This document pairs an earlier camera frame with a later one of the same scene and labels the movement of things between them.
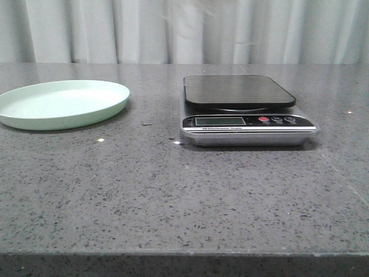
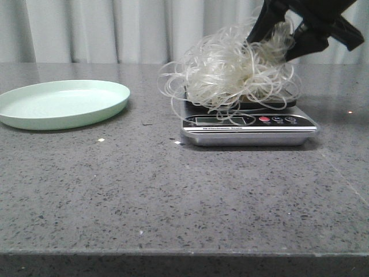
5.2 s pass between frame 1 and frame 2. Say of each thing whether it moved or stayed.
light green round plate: stayed
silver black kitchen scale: stayed
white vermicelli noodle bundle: moved
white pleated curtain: stayed
